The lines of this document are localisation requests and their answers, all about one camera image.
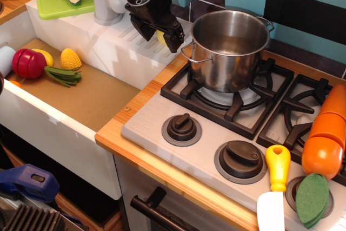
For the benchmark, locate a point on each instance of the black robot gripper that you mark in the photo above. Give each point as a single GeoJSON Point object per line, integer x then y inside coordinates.
{"type": "Point", "coordinates": [148, 16]}

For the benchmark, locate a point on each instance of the yellow toy potato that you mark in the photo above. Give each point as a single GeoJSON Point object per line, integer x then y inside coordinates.
{"type": "Point", "coordinates": [160, 37]}

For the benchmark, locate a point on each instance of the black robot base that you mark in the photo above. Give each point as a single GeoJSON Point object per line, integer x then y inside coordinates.
{"type": "Point", "coordinates": [30, 218]}

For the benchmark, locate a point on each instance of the stainless steel pot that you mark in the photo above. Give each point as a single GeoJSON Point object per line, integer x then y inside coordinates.
{"type": "Point", "coordinates": [227, 49]}

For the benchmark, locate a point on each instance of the grey toy faucet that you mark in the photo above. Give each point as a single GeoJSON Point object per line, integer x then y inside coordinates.
{"type": "Point", "coordinates": [109, 12]}

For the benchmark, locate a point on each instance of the yellow toy corn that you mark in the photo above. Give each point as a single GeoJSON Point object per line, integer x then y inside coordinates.
{"type": "Point", "coordinates": [70, 60]}

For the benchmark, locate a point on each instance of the left black stove knob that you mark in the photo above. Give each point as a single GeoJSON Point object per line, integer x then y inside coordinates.
{"type": "Point", "coordinates": [182, 130]}

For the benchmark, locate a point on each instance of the black stove knob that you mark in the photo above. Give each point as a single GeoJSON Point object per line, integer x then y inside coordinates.
{"type": "Point", "coordinates": [182, 130]}
{"type": "Point", "coordinates": [240, 162]}

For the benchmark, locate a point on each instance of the green felt corn leaves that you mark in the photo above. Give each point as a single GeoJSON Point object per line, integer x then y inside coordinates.
{"type": "Point", "coordinates": [65, 77]}

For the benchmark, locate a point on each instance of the left black burner grate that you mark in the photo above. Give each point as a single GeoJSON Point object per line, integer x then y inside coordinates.
{"type": "Point", "coordinates": [243, 112]}

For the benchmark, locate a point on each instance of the black burner grate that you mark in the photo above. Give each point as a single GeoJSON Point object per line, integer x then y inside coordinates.
{"type": "Point", "coordinates": [290, 123]}
{"type": "Point", "coordinates": [243, 112]}

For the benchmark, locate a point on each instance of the green cutting board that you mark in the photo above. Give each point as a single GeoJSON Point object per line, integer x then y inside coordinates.
{"type": "Point", "coordinates": [54, 9]}

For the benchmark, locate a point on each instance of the yellow toy lemon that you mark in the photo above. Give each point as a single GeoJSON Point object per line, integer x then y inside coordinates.
{"type": "Point", "coordinates": [48, 57]}

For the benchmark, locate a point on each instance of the red toy apple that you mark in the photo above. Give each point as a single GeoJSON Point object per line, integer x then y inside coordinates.
{"type": "Point", "coordinates": [28, 63]}

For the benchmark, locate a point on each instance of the middle black stove knob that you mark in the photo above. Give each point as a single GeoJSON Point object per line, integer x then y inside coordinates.
{"type": "Point", "coordinates": [240, 162]}

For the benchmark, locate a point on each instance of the small orange toy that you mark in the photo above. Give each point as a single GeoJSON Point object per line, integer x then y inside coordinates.
{"type": "Point", "coordinates": [16, 84]}

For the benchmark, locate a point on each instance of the white cylinder cup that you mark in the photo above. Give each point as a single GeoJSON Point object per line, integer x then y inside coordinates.
{"type": "Point", "coordinates": [6, 56]}

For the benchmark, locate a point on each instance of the right black burner grate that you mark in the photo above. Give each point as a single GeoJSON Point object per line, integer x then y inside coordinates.
{"type": "Point", "coordinates": [290, 123]}

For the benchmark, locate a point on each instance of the blue clamp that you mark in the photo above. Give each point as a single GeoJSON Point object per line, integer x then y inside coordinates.
{"type": "Point", "coordinates": [29, 181]}

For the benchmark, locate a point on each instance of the orange toy carrot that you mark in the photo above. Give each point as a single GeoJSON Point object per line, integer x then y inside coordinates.
{"type": "Point", "coordinates": [324, 149]}

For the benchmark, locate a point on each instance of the right grey stove knob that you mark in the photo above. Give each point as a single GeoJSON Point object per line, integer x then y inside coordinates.
{"type": "Point", "coordinates": [290, 195]}

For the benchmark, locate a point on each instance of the green felt carrot leaves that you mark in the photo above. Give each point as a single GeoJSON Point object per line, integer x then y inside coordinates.
{"type": "Point", "coordinates": [312, 199]}

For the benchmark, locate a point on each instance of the black oven door handle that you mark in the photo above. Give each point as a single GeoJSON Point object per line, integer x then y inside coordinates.
{"type": "Point", "coordinates": [158, 215]}

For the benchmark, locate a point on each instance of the yellow handled toy knife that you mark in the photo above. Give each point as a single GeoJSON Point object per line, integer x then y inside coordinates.
{"type": "Point", "coordinates": [270, 205]}

